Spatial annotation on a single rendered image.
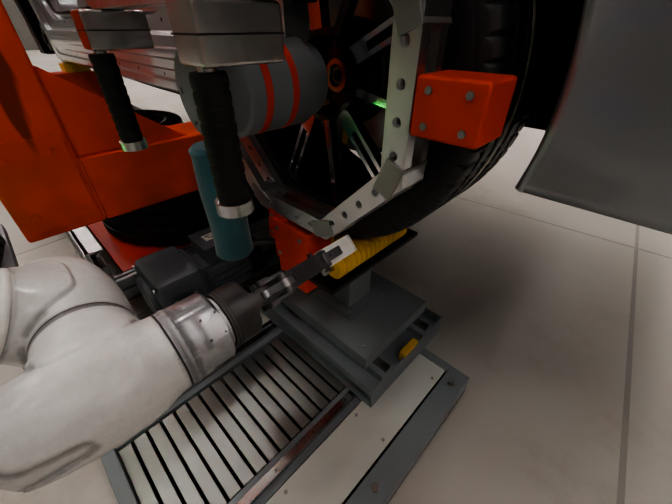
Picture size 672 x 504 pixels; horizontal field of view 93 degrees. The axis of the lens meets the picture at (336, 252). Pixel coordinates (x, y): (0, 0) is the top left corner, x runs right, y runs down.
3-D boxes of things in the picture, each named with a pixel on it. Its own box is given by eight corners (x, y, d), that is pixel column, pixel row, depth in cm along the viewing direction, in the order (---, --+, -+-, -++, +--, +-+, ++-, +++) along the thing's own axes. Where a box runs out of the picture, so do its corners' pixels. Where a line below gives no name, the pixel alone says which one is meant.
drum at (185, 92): (333, 126, 58) (333, 33, 50) (229, 154, 46) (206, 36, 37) (285, 114, 66) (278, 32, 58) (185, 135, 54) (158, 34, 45)
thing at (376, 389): (437, 334, 107) (443, 314, 101) (370, 410, 86) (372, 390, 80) (332, 269, 135) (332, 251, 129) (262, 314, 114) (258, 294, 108)
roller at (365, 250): (411, 235, 83) (415, 215, 80) (333, 289, 66) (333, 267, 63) (393, 227, 87) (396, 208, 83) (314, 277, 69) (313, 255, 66)
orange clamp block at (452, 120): (437, 125, 45) (501, 137, 40) (406, 136, 41) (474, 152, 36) (447, 68, 41) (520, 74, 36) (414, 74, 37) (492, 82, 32)
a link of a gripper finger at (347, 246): (315, 253, 48) (317, 251, 48) (346, 235, 52) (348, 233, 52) (325, 270, 48) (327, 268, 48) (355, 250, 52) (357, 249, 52)
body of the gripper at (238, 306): (227, 349, 42) (282, 312, 47) (244, 346, 35) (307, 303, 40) (197, 301, 42) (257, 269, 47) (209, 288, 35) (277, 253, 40)
